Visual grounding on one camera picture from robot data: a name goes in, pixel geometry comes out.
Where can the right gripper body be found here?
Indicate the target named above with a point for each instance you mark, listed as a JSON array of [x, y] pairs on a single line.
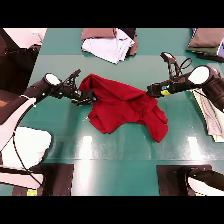
[[154, 90]]

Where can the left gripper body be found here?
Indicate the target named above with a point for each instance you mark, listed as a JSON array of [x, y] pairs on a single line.
[[83, 97]]

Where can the red shirt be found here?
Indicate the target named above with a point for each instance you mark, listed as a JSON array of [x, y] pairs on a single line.
[[123, 103]]

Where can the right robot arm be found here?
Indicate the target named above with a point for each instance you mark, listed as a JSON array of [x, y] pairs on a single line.
[[200, 75]]

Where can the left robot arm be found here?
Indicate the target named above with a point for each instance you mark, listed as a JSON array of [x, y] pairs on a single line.
[[50, 80]]

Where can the white garment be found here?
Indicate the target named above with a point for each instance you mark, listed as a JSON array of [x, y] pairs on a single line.
[[108, 46]]

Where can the black garment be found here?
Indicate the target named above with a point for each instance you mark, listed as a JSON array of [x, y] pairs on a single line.
[[130, 32]]

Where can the dark green garment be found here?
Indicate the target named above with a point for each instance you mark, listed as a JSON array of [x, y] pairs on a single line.
[[206, 53]]

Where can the beige garment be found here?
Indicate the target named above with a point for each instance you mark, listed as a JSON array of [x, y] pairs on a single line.
[[213, 121]]

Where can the pale blue garment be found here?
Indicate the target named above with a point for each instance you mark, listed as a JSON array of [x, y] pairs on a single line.
[[221, 48]]

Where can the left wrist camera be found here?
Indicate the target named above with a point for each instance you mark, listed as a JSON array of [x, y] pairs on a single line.
[[75, 75]]

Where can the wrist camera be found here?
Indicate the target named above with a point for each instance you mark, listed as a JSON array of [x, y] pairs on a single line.
[[75, 75], [168, 58]]

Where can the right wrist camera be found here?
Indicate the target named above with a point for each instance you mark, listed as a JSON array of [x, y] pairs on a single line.
[[168, 58]]

